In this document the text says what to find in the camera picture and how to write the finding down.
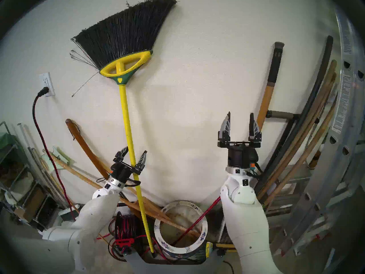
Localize long light wooden stick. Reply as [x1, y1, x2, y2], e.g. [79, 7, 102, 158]
[51, 156, 200, 238]

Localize dark brown wooden handle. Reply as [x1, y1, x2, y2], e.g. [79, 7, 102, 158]
[65, 119, 110, 178]

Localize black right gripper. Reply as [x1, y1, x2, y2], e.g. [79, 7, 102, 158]
[218, 111, 262, 170]

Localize pale green plastic tool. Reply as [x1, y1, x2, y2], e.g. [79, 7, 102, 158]
[43, 146, 69, 172]

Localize wooden handle green black label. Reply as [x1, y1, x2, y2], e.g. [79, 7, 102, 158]
[264, 96, 338, 207]

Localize pink metal stick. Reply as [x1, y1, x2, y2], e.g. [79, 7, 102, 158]
[171, 196, 222, 247]

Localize wooden handle black grip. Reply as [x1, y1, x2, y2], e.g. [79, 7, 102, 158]
[256, 42, 285, 131]

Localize yellow broom black bristles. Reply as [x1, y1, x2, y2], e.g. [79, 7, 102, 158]
[70, 0, 178, 258]

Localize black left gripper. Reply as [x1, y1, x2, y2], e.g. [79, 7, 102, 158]
[110, 146, 148, 182]

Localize red black power cord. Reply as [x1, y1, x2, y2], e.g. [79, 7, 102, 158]
[32, 87, 76, 221]

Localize wire shelf rack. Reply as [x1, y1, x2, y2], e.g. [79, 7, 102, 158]
[0, 122, 39, 222]

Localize yellow handled tool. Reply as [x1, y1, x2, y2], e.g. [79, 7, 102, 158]
[214, 243, 238, 253]

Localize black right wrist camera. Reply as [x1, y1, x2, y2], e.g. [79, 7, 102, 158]
[249, 151, 261, 174]

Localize aluminium extension ladder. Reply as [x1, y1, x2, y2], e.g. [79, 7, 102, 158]
[272, 2, 365, 249]

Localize dark grey curved handle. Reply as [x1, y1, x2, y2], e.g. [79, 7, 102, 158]
[254, 35, 334, 194]

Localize white wall outlet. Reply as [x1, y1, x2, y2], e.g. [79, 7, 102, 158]
[38, 72, 55, 97]

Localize black shaft tool olive grip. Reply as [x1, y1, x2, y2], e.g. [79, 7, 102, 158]
[265, 110, 301, 174]

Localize white floral porcelain pot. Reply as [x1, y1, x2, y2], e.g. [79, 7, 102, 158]
[153, 200, 208, 259]

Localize plain wooden tool handle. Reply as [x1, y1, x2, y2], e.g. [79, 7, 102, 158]
[259, 73, 337, 204]
[257, 60, 337, 201]

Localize black cable reel red cord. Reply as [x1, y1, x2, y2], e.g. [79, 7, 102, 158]
[108, 211, 149, 261]

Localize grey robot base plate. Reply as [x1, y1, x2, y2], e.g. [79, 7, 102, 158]
[125, 253, 226, 274]

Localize grey metal step ladder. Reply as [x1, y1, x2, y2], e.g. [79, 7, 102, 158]
[265, 159, 354, 237]

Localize thin metal rods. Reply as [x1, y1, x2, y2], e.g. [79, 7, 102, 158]
[28, 147, 69, 208]

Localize white plastic pipe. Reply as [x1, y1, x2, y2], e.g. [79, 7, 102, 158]
[17, 123, 50, 182]

